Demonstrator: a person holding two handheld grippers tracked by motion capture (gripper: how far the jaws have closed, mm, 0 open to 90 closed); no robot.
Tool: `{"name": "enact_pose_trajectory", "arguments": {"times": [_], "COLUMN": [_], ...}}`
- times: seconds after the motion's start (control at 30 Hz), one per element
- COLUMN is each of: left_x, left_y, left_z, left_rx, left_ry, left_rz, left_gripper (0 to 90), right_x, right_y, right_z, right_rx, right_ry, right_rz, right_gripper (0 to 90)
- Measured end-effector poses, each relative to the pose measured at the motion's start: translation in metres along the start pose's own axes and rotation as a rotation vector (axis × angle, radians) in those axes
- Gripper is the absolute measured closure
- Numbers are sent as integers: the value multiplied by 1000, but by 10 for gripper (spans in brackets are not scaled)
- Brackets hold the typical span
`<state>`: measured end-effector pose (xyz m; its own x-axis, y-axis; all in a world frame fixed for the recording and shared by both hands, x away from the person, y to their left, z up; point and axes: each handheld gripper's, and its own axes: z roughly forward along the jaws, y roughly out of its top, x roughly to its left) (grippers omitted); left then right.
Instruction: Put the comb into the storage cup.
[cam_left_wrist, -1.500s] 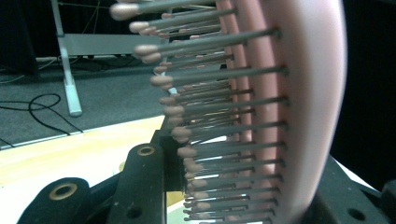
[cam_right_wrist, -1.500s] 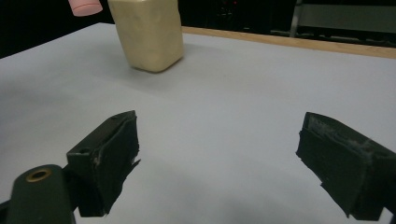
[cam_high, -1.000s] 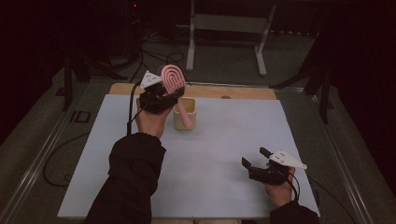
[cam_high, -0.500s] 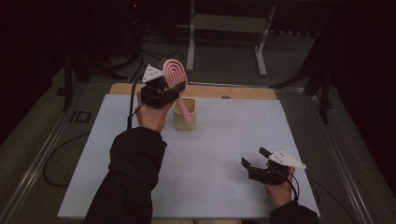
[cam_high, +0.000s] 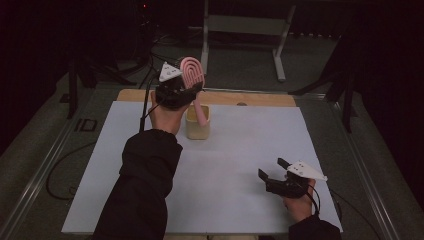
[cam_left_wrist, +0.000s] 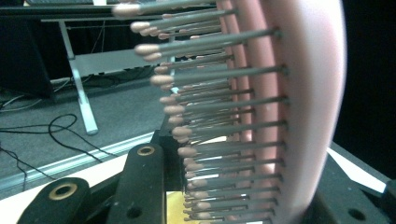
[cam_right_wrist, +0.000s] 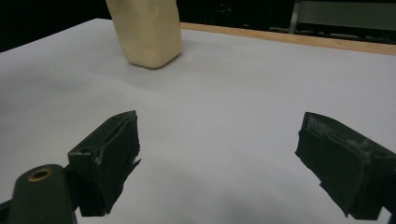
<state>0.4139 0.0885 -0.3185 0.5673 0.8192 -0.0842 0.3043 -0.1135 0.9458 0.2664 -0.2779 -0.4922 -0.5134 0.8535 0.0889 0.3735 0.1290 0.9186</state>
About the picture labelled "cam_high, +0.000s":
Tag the person's right hand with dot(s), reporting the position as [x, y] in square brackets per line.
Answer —
[300, 206]

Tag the cream plastic cup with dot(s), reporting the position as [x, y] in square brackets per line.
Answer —
[197, 131]

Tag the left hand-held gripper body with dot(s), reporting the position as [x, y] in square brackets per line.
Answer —
[173, 93]

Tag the grey metal stand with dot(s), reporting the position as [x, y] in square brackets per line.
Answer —
[246, 25]

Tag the white table sheet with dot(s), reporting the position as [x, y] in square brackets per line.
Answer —
[233, 166]

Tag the person's left hand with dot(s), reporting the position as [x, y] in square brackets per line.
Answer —
[166, 120]

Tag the black tripod stand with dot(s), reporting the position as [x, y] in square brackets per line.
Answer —
[346, 100]
[71, 93]

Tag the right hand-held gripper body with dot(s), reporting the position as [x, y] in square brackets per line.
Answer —
[290, 185]

